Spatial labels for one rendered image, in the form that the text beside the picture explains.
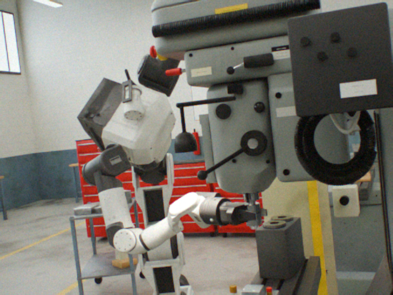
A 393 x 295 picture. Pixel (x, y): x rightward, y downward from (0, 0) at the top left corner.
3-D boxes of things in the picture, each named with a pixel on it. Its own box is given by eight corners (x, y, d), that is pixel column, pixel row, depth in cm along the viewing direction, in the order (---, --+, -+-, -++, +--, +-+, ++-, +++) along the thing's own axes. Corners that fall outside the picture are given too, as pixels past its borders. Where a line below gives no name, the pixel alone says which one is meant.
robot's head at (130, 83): (130, 113, 175) (118, 103, 169) (130, 94, 179) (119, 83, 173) (145, 109, 173) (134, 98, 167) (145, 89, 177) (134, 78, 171)
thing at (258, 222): (245, 227, 145) (243, 208, 145) (247, 223, 150) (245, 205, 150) (261, 226, 144) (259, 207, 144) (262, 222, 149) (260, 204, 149)
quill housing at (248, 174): (211, 198, 140) (199, 85, 138) (229, 186, 159) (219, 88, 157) (278, 194, 133) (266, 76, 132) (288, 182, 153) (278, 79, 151)
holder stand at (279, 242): (259, 278, 187) (254, 226, 186) (276, 260, 207) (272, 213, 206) (290, 279, 182) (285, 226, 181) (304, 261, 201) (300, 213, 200)
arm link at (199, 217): (202, 213, 153) (176, 212, 161) (220, 233, 158) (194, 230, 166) (217, 185, 158) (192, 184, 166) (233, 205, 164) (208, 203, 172)
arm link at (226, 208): (230, 202, 144) (200, 201, 153) (233, 234, 145) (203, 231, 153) (255, 194, 153) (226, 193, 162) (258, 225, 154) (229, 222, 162)
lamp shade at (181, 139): (175, 151, 156) (173, 132, 156) (198, 149, 156) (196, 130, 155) (173, 153, 149) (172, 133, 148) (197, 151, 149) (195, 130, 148)
